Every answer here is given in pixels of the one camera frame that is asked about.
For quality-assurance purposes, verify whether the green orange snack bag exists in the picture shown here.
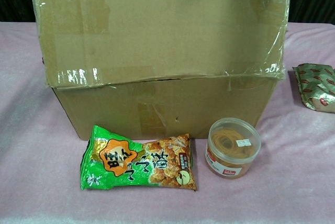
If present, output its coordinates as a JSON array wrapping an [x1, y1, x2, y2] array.
[[80, 125, 197, 191]]

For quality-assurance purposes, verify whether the clear tub of rubber bands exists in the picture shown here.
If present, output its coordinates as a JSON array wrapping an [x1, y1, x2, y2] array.
[[205, 118, 262, 180]]

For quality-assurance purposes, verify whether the pink table cloth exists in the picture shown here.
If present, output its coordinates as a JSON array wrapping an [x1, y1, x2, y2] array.
[[0, 21, 335, 224]]

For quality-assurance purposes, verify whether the large cardboard box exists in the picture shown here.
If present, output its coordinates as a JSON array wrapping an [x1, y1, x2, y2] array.
[[30, 0, 293, 141]]

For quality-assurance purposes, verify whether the gold foil snack packet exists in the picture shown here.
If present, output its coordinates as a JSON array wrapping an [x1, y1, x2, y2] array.
[[292, 63, 335, 114]]

